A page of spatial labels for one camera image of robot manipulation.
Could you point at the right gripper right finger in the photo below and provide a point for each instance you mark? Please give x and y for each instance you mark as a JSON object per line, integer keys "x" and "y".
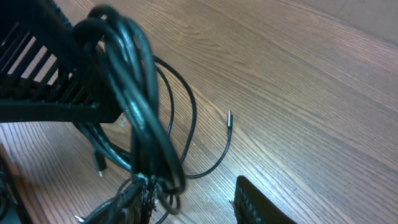
{"x": 251, "y": 206}

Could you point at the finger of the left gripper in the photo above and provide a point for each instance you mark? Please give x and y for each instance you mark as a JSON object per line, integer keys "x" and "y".
{"x": 46, "y": 74}

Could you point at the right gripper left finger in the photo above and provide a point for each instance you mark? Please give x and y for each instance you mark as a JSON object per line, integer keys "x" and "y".
{"x": 133, "y": 203}

